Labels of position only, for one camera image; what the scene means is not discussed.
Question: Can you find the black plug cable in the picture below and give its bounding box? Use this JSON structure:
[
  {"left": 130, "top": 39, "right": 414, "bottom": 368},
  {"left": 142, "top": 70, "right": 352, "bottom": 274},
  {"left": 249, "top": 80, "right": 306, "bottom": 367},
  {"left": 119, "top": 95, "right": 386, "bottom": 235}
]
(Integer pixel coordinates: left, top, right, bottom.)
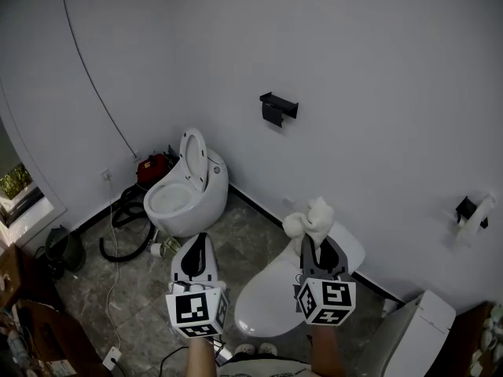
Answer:
[{"left": 158, "top": 345, "right": 190, "bottom": 377}]

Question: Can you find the thin black wall wire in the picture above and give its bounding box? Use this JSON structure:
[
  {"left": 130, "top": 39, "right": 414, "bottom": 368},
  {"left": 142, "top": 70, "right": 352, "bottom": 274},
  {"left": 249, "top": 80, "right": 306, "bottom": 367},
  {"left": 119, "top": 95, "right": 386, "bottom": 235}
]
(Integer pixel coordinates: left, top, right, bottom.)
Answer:
[{"left": 58, "top": 0, "right": 140, "bottom": 160}]

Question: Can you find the person's left forearm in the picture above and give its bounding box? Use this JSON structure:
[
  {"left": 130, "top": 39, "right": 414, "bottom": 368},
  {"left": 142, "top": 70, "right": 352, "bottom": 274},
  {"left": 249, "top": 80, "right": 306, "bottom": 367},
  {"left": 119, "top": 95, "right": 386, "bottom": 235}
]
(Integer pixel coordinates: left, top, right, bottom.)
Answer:
[{"left": 186, "top": 335, "right": 218, "bottom": 377}]

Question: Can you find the black paper holder with roll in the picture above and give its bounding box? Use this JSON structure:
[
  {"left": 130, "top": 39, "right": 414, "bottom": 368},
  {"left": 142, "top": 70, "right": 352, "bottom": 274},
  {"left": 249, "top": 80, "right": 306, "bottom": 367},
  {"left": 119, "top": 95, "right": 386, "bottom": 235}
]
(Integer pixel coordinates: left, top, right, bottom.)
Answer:
[{"left": 455, "top": 196, "right": 490, "bottom": 229}]

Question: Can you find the red vacuum cleaner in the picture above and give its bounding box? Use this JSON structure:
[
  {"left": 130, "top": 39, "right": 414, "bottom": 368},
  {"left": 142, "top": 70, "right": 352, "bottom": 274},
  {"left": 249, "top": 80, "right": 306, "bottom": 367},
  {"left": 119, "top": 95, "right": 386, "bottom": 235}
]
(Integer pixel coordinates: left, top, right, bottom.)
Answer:
[{"left": 136, "top": 153, "right": 171, "bottom": 185}]

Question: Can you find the black vacuum hose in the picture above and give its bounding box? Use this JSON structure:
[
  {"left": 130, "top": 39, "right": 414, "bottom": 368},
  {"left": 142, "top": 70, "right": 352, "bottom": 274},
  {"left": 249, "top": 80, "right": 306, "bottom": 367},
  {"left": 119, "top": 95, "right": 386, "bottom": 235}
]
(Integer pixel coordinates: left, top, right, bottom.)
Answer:
[{"left": 99, "top": 185, "right": 156, "bottom": 263}]

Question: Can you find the empty black paper holder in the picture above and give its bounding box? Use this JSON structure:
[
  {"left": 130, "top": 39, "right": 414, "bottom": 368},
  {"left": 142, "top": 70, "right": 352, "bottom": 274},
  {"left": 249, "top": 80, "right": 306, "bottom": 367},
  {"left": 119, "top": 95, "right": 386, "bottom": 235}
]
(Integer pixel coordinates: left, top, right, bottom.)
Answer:
[{"left": 259, "top": 91, "right": 299, "bottom": 129}]

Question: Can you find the toilet paper roll holder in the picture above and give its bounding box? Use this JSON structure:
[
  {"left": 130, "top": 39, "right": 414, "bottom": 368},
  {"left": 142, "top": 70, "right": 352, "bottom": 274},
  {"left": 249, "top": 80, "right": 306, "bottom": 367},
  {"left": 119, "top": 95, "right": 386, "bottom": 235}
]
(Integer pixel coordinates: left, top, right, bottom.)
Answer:
[{"left": 455, "top": 193, "right": 497, "bottom": 247}]

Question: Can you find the pile of white soft items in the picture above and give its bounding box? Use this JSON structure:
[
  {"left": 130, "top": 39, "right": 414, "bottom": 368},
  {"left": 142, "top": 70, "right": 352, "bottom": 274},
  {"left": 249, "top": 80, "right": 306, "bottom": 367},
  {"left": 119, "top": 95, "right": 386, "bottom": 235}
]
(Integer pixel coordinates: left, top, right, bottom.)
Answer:
[{"left": 471, "top": 304, "right": 503, "bottom": 377}]

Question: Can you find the printed open cardboard box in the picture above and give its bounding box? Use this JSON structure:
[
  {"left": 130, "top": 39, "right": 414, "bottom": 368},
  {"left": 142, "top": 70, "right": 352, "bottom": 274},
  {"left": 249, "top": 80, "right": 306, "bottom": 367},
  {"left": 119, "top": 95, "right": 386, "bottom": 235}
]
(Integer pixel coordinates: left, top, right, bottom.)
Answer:
[{"left": 17, "top": 298, "right": 100, "bottom": 377}]

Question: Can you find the white toilet with tank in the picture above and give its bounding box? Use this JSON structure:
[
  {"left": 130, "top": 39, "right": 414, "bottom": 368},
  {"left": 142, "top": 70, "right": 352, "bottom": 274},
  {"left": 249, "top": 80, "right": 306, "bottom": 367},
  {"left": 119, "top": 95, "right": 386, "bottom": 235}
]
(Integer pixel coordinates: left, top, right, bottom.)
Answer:
[{"left": 234, "top": 220, "right": 366, "bottom": 338}]

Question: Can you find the person's right forearm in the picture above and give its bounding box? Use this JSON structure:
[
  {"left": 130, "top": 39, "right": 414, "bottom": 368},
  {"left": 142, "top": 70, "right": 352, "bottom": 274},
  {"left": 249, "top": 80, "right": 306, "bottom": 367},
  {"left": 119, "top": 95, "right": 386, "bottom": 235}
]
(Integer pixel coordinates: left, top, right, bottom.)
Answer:
[{"left": 310, "top": 322, "right": 347, "bottom": 375}]

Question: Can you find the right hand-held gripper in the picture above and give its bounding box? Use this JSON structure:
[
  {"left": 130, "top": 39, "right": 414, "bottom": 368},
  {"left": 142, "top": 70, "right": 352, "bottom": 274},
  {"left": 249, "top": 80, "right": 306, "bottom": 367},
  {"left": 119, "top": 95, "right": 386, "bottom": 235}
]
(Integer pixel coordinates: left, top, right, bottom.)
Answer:
[{"left": 293, "top": 234, "right": 358, "bottom": 327}]

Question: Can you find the white toilet lid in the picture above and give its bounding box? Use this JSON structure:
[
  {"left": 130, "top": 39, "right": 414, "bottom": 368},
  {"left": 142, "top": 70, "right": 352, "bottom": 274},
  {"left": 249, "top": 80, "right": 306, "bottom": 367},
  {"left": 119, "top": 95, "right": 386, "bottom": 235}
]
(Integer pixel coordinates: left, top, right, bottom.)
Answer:
[{"left": 234, "top": 259, "right": 306, "bottom": 338}]

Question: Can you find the white power strip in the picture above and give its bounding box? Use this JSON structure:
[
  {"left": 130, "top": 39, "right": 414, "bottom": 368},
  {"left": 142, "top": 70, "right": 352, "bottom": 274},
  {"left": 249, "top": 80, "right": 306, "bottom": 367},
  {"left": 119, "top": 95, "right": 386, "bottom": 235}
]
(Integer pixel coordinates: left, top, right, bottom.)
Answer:
[{"left": 102, "top": 346, "right": 123, "bottom": 373}]

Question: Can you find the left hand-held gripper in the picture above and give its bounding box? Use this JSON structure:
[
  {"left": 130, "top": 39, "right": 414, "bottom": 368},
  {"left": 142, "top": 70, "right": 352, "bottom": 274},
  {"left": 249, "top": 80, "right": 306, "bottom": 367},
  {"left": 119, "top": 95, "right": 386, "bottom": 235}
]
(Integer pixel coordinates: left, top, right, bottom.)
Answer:
[{"left": 164, "top": 232, "right": 229, "bottom": 339}]

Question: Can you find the green plastic basket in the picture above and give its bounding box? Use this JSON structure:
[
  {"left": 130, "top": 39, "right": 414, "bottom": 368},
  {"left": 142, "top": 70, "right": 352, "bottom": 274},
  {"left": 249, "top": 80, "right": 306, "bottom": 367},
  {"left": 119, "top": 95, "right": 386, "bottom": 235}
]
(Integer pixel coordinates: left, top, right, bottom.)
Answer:
[{"left": 45, "top": 225, "right": 86, "bottom": 273}]

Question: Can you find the white fluffy cloth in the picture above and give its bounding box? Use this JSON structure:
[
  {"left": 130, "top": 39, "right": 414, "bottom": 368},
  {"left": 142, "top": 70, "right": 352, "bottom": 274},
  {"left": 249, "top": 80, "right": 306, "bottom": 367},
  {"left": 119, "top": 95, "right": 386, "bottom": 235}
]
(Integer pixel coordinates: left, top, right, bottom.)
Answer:
[{"left": 282, "top": 196, "right": 336, "bottom": 249}]

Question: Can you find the brown cardboard box black logo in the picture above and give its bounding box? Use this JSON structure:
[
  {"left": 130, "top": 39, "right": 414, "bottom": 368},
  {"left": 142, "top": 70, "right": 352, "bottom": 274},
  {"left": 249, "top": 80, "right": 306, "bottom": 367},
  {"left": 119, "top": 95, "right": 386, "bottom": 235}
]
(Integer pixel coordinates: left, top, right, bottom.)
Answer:
[{"left": 443, "top": 300, "right": 503, "bottom": 377}]

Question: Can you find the person's white printed shirt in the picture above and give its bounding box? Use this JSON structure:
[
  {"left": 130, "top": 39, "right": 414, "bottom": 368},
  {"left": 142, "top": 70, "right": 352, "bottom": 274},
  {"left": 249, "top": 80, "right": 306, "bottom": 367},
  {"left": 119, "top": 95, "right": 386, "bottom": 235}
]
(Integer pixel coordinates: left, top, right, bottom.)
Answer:
[{"left": 218, "top": 357, "right": 315, "bottom": 377}]

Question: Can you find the window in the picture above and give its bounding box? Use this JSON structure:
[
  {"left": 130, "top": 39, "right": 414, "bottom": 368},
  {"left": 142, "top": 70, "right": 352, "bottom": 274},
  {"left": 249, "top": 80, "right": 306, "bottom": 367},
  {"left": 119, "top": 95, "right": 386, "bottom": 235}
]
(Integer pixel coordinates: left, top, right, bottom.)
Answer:
[{"left": 0, "top": 162, "right": 56, "bottom": 236}]

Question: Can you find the egg-shaped white toilet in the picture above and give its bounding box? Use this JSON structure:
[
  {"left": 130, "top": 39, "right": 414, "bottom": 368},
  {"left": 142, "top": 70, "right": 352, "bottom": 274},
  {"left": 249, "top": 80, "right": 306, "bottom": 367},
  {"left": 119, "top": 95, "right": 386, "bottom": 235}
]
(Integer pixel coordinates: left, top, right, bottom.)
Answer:
[{"left": 143, "top": 127, "right": 229, "bottom": 239}]

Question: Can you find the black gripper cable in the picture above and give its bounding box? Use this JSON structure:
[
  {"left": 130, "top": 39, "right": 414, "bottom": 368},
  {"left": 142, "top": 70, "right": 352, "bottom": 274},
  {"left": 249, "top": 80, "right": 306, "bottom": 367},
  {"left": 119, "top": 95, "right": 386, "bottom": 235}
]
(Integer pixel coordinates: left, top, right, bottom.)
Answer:
[{"left": 211, "top": 335, "right": 229, "bottom": 365}]

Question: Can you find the plain brown cardboard box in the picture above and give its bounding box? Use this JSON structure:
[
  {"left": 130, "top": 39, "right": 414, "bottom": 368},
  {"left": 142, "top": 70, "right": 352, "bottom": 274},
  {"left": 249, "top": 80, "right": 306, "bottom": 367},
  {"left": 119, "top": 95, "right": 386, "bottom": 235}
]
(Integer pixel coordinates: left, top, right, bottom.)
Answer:
[{"left": 0, "top": 243, "right": 25, "bottom": 309}]

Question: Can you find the boxy white toilet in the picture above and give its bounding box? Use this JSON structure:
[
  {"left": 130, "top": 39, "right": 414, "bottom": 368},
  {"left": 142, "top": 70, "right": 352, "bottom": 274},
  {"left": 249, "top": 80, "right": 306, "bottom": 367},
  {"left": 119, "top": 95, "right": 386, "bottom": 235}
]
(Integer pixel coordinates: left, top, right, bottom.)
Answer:
[{"left": 355, "top": 290, "right": 457, "bottom": 377}]

